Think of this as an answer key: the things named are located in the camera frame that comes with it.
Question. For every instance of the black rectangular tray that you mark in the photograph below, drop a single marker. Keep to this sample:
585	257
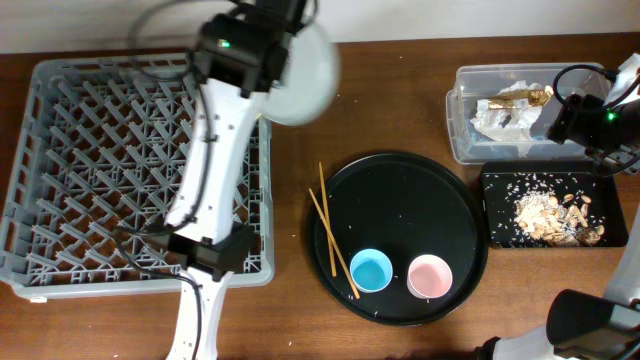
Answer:
506	182

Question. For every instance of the white napkin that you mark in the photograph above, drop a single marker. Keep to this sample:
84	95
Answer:
505	125

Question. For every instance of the grey round plate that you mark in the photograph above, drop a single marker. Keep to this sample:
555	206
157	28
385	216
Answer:
309	82

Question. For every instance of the grey plastic dishwasher rack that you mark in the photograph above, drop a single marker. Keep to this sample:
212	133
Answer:
103	143

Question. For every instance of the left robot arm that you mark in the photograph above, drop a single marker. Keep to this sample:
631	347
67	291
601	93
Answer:
237	58

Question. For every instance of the clear plastic waste bin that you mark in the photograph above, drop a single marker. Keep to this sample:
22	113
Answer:
477	82

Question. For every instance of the light blue cup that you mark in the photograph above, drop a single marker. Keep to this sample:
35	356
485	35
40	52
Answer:
371	270

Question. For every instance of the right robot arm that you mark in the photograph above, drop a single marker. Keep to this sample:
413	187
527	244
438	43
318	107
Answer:
578	325

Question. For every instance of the pink cup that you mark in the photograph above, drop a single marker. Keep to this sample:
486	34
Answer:
429	277

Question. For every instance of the gold foil wrapper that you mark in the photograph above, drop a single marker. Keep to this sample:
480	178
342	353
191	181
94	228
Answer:
520	99

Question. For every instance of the nut shell food scraps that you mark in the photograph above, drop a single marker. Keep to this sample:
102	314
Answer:
557	221

